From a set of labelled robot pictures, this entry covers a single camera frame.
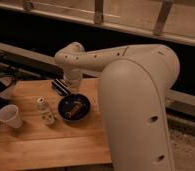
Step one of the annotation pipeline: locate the brown sausage in pan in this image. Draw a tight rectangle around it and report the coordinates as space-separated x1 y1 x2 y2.
66 102 83 118

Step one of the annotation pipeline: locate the black frying pan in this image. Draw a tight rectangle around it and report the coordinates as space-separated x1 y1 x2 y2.
51 79 91 122

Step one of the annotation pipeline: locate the metal window frame rail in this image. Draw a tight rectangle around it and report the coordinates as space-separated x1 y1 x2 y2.
0 0 195 46

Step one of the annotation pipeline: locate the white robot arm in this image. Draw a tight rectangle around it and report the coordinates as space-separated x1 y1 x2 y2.
55 42 180 171

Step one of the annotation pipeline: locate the translucent white plastic cup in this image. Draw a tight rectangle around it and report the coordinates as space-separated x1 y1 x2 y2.
0 104 23 129

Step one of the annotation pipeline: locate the small clear plastic bottle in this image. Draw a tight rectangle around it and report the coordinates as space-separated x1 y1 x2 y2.
37 98 55 125

